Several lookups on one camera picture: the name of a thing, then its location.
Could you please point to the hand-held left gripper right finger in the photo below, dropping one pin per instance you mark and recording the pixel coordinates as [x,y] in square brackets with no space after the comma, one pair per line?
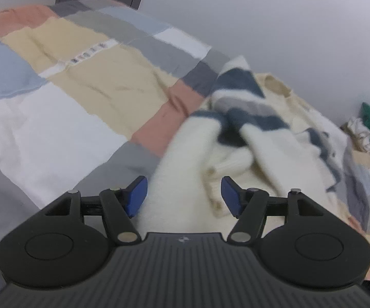
[231,199]

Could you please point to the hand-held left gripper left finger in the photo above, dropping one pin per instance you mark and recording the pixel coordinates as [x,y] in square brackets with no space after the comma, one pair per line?
[137,195]

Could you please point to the white navy striped sweater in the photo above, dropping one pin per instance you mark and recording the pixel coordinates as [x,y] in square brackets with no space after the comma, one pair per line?
[188,154]

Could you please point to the grey blue garment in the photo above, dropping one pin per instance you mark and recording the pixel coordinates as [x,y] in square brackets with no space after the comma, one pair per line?
[364,192]

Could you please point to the cream knit cardigan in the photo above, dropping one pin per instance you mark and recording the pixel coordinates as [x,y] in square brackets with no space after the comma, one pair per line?
[300,115]

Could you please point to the white crumpled cloth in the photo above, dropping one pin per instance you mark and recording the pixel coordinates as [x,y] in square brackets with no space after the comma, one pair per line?
[356,128]

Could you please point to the patchwork blanket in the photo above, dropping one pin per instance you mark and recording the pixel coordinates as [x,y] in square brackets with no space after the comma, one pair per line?
[76,70]

